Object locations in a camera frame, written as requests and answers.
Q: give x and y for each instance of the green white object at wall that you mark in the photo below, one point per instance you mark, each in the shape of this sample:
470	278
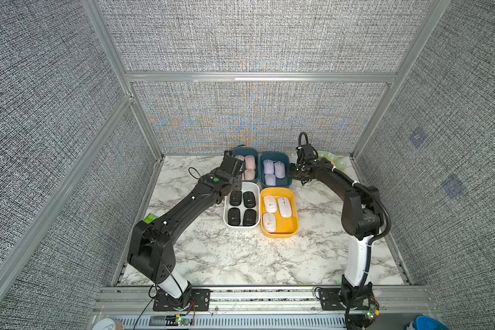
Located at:
149	218

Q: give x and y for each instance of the white round object bottom left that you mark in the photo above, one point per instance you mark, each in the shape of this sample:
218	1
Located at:
105	324

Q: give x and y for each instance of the blue object bottom right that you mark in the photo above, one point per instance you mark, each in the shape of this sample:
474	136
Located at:
424	323

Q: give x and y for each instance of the white mouse front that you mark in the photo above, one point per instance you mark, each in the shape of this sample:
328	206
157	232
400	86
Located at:
269	222

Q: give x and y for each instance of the yellow storage box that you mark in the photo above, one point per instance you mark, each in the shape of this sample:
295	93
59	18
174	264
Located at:
286	228

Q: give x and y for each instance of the black mouse front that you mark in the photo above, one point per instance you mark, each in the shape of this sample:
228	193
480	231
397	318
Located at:
236	198

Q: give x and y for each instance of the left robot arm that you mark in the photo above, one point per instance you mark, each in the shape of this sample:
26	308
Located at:
151	247

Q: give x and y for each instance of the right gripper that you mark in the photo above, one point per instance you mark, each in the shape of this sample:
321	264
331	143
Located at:
291	166

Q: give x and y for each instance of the purple mouse front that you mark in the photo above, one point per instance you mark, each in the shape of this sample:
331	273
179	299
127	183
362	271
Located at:
279	170

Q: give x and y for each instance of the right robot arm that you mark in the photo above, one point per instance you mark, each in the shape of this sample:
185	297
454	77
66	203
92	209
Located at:
364	217

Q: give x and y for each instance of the purple mouse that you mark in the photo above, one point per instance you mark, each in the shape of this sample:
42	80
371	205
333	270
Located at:
268	167
279	170
270	180

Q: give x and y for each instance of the teal storage box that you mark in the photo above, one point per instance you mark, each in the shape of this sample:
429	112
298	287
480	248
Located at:
275	156
241	151

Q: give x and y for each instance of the green wavy plate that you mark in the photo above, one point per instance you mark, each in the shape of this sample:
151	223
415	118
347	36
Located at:
336	160

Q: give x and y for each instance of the pink mouse with scroll wheel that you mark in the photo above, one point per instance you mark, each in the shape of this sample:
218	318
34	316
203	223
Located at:
250	161

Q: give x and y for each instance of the white mouse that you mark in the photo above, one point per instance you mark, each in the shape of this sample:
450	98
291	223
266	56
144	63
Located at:
269	222
270	204
285	208

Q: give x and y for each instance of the white storage box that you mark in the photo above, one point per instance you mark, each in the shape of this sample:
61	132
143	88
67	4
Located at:
246	186

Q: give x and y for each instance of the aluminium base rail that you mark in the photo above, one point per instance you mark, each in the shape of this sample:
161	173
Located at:
223	307

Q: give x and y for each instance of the black mouse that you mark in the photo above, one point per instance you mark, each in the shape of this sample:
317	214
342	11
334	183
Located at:
236	198
249	199
250	218
234	217

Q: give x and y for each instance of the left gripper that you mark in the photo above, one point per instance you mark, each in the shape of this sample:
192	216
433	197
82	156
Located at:
239	174

